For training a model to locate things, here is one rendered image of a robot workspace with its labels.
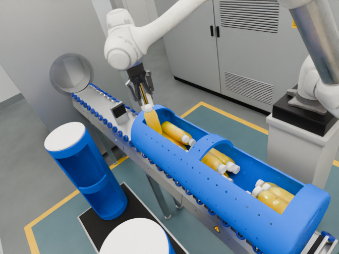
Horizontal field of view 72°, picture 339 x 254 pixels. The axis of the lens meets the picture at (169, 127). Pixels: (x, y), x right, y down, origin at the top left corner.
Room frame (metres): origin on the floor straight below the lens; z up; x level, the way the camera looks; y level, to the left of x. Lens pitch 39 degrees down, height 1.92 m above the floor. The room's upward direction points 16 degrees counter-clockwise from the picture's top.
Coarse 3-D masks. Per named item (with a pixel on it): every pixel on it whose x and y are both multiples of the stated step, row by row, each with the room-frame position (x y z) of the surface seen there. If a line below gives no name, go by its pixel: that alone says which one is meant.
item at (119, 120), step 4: (116, 104) 1.43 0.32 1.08; (120, 104) 1.43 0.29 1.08; (112, 108) 1.40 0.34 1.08; (116, 108) 1.40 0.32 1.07; (120, 108) 1.41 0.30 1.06; (124, 108) 1.42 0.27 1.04; (112, 112) 1.40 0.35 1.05; (116, 112) 1.39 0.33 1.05; (120, 112) 1.40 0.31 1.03; (124, 112) 1.42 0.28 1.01; (116, 116) 1.39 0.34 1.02; (120, 116) 1.41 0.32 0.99; (124, 116) 1.43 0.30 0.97; (128, 116) 1.44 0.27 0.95; (116, 120) 1.40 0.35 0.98; (120, 120) 1.41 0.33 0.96; (124, 120) 1.42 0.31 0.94; (120, 124) 1.40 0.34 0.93
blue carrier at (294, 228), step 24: (144, 120) 1.03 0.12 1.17; (168, 120) 1.11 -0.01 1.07; (144, 144) 0.87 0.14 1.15; (168, 144) 0.76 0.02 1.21; (216, 144) 0.67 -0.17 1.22; (168, 168) 0.70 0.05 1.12; (192, 168) 0.61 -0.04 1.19; (240, 168) 0.67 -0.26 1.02; (264, 168) 0.58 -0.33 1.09; (192, 192) 0.57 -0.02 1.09; (216, 192) 0.48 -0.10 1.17; (240, 192) 0.44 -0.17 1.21; (312, 192) 0.36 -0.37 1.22; (240, 216) 0.38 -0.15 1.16; (264, 216) 0.34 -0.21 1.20; (288, 216) 0.31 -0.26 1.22; (312, 216) 0.29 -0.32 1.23; (264, 240) 0.30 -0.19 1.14; (288, 240) 0.26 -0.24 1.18
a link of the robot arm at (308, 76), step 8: (304, 64) 0.93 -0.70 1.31; (312, 64) 0.88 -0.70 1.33; (304, 72) 0.91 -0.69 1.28; (312, 72) 0.86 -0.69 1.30; (304, 80) 0.90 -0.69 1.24; (312, 80) 0.84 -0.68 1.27; (304, 88) 0.88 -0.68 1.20; (312, 88) 0.83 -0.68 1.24; (304, 96) 0.89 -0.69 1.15; (312, 96) 0.84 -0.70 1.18
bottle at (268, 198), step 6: (258, 192) 0.45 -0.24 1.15; (264, 192) 0.44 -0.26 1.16; (270, 192) 0.44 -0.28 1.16; (258, 198) 0.43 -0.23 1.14; (264, 198) 0.42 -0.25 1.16; (270, 198) 0.41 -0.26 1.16; (276, 198) 0.41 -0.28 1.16; (270, 204) 0.40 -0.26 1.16; (276, 204) 0.39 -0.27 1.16; (282, 204) 0.38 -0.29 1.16; (276, 210) 0.37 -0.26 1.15; (282, 210) 0.36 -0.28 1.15
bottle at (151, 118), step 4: (152, 108) 0.95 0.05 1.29; (144, 112) 0.95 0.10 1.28; (148, 112) 0.93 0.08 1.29; (152, 112) 0.93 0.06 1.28; (144, 116) 0.94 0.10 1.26; (148, 116) 0.92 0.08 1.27; (152, 116) 0.92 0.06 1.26; (156, 116) 0.93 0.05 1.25; (148, 120) 0.92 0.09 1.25; (152, 120) 0.92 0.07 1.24; (156, 120) 0.93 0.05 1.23; (148, 124) 0.93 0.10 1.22; (152, 124) 0.92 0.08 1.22; (156, 124) 0.92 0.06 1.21; (152, 128) 0.92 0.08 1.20; (156, 128) 0.92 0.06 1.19; (160, 128) 0.94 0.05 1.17; (160, 132) 0.93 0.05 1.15
